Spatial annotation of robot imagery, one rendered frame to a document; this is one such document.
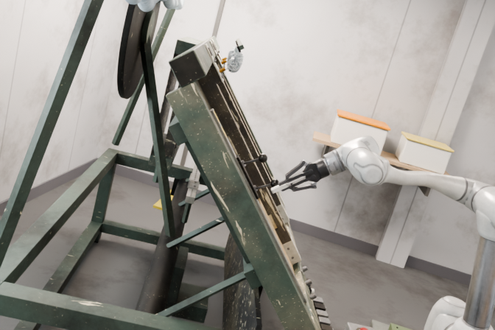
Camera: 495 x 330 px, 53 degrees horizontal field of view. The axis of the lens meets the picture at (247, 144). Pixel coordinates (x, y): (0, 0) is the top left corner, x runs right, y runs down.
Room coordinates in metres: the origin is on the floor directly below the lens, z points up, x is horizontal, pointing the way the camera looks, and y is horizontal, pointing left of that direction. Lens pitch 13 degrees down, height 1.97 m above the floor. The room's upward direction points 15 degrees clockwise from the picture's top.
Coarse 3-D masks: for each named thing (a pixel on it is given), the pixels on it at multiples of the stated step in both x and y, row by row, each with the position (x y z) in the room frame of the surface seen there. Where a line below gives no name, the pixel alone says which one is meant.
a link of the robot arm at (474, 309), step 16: (480, 192) 1.90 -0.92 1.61; (480, 208) 1.85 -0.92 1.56; (480, 224) 1.83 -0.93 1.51; (480, 240) 1.84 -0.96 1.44; (480, 256) 1.83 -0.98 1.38; (480, 272) 1.82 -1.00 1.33; (480, 288) 1.81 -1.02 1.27; (480, 304) 1.81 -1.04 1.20; (464, 320) 1.85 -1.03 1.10; (480, 320) 1.81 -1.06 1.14
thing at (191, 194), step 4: (196, 168) 3.16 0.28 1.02; (192, 172) 3.05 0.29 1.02; (196, 172) 3.07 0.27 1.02; (192, 176) 2.97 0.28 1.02; (196, 176) 2.99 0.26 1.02; (196, 180) 2.91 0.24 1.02; (188, 192) 2.66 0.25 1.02; (192, 192) 2.68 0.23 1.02; (188, 196) 2.61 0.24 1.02; (192, 196) 2.62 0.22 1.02; (188, 200) 2.61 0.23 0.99; (192, 200) 2.61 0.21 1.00
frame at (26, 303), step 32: (96, 160) 3.46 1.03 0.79; (128, 160) 3.76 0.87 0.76; (64, 192) 2.74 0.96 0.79; (32, 224) 2.26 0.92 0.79; (96, 224) 3.71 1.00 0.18; (32, 256) 2.06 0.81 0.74; (160, 256) 2.42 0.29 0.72; (224, 256) 3.85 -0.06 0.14; (0, 288) 1.70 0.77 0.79; (32, 288) 1.75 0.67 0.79; (160, 288) 2.12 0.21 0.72; (192, 288) 2.97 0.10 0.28; (256, 288) 2.16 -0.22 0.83; (32, 320) 1.67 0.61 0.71; (64, 320) 1.68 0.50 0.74; (96, 320) 1.69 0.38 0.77; (128, 320) 1.71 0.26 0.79; (160, 320) 1.77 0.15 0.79; (224, 320) 2.76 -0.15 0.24; (256, 320) 1.89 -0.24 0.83
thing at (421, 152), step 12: (408, 144) 4.67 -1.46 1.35; (420, 144) 4.66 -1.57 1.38; (432, 144) 4.64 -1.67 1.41; (444, 144) 4.88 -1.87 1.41; (396, 156) 4.90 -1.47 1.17; (408, 156) 4.67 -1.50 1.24; (420, 156) 4.66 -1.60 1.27; (432, 156) 4.64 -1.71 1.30; (444, 156) 4.63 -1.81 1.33; (432, 168) 4.64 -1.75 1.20; (444, 168) 4.63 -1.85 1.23
